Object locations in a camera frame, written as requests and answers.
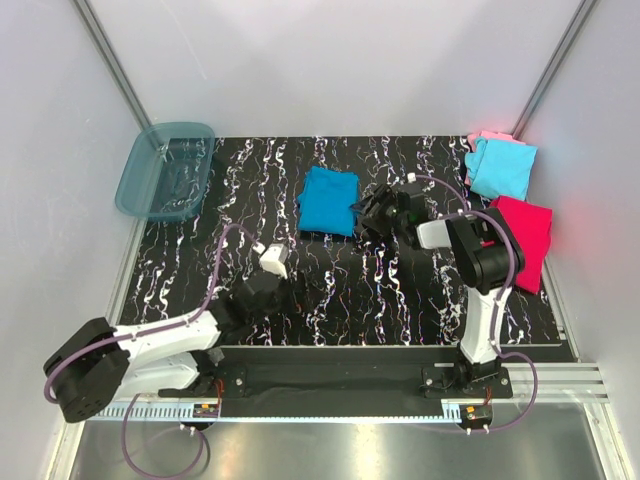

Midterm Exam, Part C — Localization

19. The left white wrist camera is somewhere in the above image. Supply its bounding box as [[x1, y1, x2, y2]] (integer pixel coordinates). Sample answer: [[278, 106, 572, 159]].
[[252, 242, 289, 279]]

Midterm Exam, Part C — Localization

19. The teal plastic bin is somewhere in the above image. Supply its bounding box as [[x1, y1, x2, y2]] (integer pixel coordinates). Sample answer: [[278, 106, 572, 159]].
[[115, 122, 215, 222]]

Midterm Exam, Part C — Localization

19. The white slotted cable duct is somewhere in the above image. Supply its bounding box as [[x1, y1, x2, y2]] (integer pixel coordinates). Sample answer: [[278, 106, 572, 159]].
[[99, 403, 464, 422]]

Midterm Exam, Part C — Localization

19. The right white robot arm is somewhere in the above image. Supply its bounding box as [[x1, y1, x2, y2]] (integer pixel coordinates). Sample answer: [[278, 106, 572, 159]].
[[350, 182, 525, 397]]

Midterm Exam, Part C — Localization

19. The blue t shirt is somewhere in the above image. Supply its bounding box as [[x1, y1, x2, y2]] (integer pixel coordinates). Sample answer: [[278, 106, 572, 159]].
[[298, 166, 359, 237]]

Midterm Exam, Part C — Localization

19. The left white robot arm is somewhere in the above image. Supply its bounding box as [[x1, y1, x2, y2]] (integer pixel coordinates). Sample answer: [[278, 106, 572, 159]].
[[43, 271, 308, 423]]

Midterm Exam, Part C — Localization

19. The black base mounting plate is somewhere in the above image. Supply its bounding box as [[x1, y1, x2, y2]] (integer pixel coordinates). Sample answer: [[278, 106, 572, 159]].
[[165, 346, 513, 406]]

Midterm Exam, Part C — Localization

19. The pink folded shirt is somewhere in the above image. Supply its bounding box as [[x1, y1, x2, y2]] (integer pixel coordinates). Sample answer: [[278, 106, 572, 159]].
[[466, 130, 524, 153]]

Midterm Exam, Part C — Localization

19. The red folded shirt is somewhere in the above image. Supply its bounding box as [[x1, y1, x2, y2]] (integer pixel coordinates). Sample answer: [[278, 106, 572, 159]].
[[490, 196, 553, 294]]

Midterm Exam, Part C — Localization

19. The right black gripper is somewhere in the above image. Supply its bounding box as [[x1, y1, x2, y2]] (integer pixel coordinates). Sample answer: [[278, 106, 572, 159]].
[[349, 183, 407, 237]]

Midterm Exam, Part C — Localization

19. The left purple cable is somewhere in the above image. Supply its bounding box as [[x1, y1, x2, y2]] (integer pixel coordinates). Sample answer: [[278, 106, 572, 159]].
[[44, 224, 266, 475]]

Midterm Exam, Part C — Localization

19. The light blue folded shirt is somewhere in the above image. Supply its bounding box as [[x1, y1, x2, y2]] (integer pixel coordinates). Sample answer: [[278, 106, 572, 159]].
[[465, 137, 538, 201]]

